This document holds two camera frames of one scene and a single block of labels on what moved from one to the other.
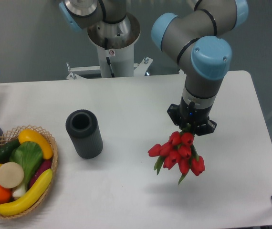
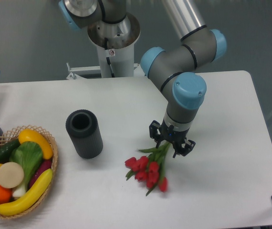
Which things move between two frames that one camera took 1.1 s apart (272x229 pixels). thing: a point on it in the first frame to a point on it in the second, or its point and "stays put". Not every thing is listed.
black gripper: [192, 117] to [175, 137]
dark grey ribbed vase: [83, 127] stays put
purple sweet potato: [45, 165] stays put
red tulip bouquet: [178, 150] to [149, 170]
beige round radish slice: [10, 175] stays put
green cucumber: [1, 155] stays put
